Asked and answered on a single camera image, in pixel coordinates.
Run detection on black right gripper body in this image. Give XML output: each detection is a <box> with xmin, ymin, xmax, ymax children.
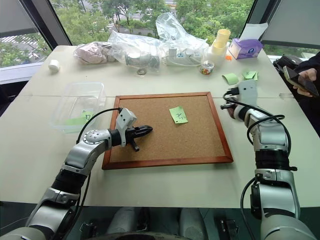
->
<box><xmin>226</xmin><ymin>98</ymin><xmax>241</xmax><ymax>120</ymax></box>

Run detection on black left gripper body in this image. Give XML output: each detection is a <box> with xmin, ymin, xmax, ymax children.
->
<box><xmin>124</xmin><ymin>125</ymin><xmax>141</xmax><ymax>153</ymax></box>

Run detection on dark smartphone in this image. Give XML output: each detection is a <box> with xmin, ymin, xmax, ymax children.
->
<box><xmin>282</xmin><ymin>65</ymin><xmax>320</xmax><ymax>98</ymax></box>

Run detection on curled green note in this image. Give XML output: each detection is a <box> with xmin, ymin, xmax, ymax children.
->
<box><xmin>221</xmin><ymin>72</ymin><xmax>241</xmax><ymax>86</ymax></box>

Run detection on green sticky note with writing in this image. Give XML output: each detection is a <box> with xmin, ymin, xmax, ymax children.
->
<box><xmin>168</xmin><ymin>105</ymin><xmax>189</xmax><ymax>125</ymax></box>

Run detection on clear jar of colourful pushpins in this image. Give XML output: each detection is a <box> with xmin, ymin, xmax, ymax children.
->
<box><xmin>199</xmin><ymin>59</ymin><xmax>216</xmax><ymax>76</ymax></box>

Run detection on plain green note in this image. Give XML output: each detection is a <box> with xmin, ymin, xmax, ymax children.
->
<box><xmin>64</xmin><ymin>117</ymin><xmax>86</xmax><ymax>126</ymax></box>

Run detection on purple tissue box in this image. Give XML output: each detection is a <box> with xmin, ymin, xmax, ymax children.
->
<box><xmin>228</xmin><ymin>37</ymin><xmax>264</xmax><ymax>61</ymax></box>

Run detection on clear plastic box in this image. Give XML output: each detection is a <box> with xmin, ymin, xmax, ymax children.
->
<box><xmin>50</xmin><ymin>81</ymin><xmax>108</xmax><ymax>135</ymax></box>

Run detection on person's bare hand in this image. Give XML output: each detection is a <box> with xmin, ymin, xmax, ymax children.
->
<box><xmin>292</xmin><ymin>67</ymin><xmax>320</xmax><ymax>98</ymax></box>

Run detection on wood-framed cork board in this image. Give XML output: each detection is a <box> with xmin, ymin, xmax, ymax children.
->
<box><xmin>101</xmin><ymin>91</ymin><xmax>234</xmax><ymax>171</ymax></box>

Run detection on folded green notes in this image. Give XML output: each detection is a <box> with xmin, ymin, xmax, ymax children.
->
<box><xmin>240</xmin><ymin>70</ymin><xmax>259</xmax><ymax>82</ymax></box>

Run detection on white plastic container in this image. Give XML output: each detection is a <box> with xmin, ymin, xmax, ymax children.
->
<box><xmin>206</xmin><ymin>45</ymin><xmax>230</xmax><ymax>64</ymax></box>

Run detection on white power strip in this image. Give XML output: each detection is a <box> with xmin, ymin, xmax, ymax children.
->
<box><xmin>164</xmin><ymin>47</ymin><xmax>204</xmax><ymax>67</ymax></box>

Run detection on cream yellow stacked cups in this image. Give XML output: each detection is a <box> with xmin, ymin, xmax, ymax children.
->
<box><xmin>211</xmin><ymin>28</ymin><xmax>231</xmax><ymax>56</ymax></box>

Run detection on grey metal part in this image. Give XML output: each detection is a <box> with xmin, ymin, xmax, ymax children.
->
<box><xmin>124</xmin><ymin>51</ymin><xmax>161</xmax><ymax>70</ymax></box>

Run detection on black bag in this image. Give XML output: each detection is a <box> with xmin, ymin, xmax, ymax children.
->
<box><xmin>272</xmin><ymin>54</ymin><xmax>305</xmax><ymax>76</ymax></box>

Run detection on white paper sheet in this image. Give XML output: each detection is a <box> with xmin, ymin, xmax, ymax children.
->
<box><xmin>239</xmin><ymin>22</ymin><xmax>269</xmax><ymax>41</ymax></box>

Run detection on clear bag with metal parts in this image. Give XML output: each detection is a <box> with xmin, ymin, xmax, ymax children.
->
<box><xmin>106</xmin><ymin>30</ymin><xmax>161</xmax><ymax>74</ymax></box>

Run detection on grey rounded robot leg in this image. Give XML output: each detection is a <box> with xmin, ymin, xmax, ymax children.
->
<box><xmin>178</xmin><ymin>207</ymin><xmax>209</xmax><ymax>240</ymax></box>
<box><xmin>106</xmin><ymin>206</ymin><xmax>141</xmax><ymax>237</ymax></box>

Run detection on large clear plastic bag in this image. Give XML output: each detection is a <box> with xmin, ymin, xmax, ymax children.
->
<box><xmin>155</xmin><ymin>12</ymin><xmax>210</xmax><ymax>67</ymax></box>

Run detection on plastic bag with pink contents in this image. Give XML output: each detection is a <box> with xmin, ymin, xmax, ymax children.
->
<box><xmin>72</xmin><ymin>41</ymin><xmax>114</xmax><ymax>66</ymax></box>

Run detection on person's dark sleeve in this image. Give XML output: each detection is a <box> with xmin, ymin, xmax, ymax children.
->
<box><xmin>296</xmin><ymin>50</ymin><xmax>320</xmax><ymax>76</ymax></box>

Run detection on white tape roll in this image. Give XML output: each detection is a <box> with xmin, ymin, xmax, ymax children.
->
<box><xmin>47</xmin><ymin>58</ymin><xmax>62</xmax><ymax>74</ymax></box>

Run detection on grey roller blind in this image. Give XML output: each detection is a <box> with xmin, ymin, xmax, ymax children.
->
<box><xmin>0</xmin><ymin>0</ymin><xmax>43</xmax><ymax>39</ymax></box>
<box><xmin>259</xmin><ymin>0</ymin><xmax>320</xmax><ymax>50</ymax></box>

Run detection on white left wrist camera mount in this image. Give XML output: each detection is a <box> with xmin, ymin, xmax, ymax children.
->
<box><xmin>114</xmin><ymin>107</ymin><xmax>138</xmax><ymax>148</ymax></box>

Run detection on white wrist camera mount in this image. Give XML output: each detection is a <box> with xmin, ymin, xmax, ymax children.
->
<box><xmin>114</xmin><ymin>107</ymin><xmax>138</xmax><ymax>148</ymax></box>
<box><xmin>236</xmin><ymin>79</ymin><xmax>259</xmax><ymax>107</ymax></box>

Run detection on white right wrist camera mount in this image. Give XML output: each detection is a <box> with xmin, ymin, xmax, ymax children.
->
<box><xmin>236</xmin><ymin>79</ymin><xmax>259</xmax><ymax>107</ymax></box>

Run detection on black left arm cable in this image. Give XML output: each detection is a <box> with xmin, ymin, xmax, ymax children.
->
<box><xmin>73</xmin><ymin>107</ymin><xmax>124</xmax><ymax>221</ymax></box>

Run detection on dark window frame pillar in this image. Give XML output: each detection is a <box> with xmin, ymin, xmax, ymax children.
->
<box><xmin>24</xmin><ymin>0</ymin><xmax>74</xmax><ymax>47</ymax></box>
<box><xmin>238</xmin><ymin>0</ymin><xmax>286</xmax><ymax>41</ymax></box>

